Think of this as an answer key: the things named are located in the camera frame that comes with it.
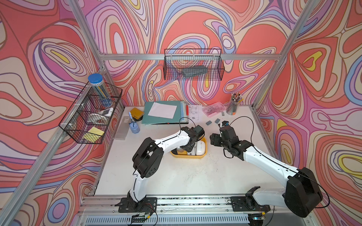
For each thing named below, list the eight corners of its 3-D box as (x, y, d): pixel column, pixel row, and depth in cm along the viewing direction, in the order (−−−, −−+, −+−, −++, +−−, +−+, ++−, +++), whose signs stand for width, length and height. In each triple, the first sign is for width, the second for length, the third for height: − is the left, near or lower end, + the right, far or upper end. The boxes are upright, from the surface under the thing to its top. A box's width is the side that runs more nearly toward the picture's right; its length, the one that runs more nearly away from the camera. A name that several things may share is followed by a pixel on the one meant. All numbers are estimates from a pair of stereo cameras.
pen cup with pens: (227, 115, 116) (232, 101, 103) (224, 106, 122) (229, 92, 110) (237, 115, 116) (244, 101, 103) (234, 106, 122) (240, 92, 110)
